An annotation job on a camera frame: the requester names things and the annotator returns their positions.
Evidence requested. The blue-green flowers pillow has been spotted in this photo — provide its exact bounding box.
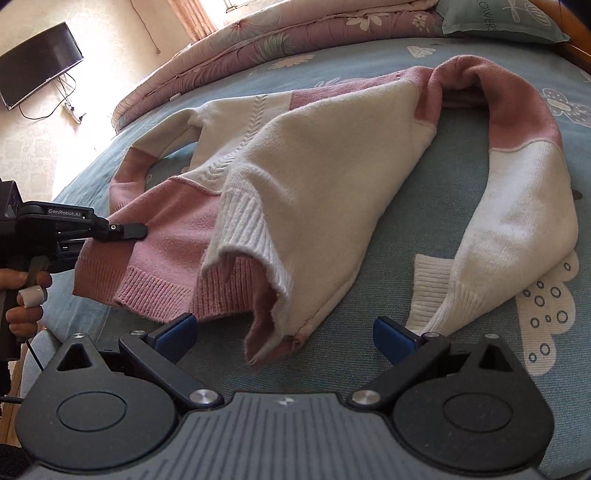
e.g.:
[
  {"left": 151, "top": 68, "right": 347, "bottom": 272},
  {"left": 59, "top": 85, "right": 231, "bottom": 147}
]
[{"left": 436, "top": 0, "right": 570, "bottom": 44}]

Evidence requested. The white power strip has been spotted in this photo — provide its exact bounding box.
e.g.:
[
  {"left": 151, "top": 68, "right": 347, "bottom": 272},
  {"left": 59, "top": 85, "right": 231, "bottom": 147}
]
[{"left": 63, "top": 101, "right": 85, "bottom": 125}]

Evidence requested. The pink and cream knit sweater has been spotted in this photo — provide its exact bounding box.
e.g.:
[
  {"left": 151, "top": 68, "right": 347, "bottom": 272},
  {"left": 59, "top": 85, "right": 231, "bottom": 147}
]
[{"left": 73, "top": 55, "right": 578, "bottom": 364}]

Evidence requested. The blue floral bed sheet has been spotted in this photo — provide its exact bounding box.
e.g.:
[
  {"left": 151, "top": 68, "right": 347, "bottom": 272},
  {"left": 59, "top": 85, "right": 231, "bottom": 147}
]
[{"left": 22, "top": 36, "right": 591, "bottom": 480}]

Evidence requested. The black wall television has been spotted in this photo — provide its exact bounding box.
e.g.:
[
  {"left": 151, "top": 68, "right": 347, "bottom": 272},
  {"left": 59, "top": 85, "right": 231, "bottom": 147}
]
[{"left": 0, "top": 22, "right": 83, "bottom": 110}]

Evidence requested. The pink floral folded quilt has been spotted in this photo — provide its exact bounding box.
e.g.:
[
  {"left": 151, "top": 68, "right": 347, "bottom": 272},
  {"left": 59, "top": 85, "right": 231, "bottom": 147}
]
[{"left": 111, "top": 0, "right": 443, "bottom": 132}]

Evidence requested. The orange wooden headboard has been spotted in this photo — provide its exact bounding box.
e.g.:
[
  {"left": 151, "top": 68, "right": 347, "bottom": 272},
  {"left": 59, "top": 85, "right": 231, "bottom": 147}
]
[{"left": 532, "top": 0, "right": 591, "bottom": 74}]

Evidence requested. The pink striped curtain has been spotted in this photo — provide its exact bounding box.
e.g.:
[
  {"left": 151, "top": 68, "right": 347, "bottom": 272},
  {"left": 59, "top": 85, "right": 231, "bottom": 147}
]
[{"left": 168, "top": 0, "right": 216, "bottom": 42}]

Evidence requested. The person's left hand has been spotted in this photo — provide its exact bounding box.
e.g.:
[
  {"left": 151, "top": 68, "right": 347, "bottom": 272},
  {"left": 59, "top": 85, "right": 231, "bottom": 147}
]
[{"left": 0, "top": 269, "right": 53, "bottom": 339}]

